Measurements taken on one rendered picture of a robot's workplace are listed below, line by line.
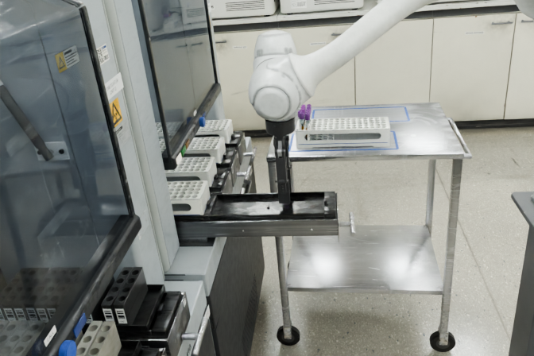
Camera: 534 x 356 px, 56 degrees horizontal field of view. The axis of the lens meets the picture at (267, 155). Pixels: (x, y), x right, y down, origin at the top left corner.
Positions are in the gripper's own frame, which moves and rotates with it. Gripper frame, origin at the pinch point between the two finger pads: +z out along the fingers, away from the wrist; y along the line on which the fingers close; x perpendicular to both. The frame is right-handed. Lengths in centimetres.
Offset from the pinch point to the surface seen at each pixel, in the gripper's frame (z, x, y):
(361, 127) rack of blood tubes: -3.3, 22.3, -31.7
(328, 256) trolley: 57, 11, -45
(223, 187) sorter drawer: 4.4, -18.7, -7.9
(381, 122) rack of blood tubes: -3.3, 29.0, -35.2
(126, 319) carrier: 1, -26, 49
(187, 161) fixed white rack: -1.0, -30.3, -14.8
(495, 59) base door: 32, 123, -226
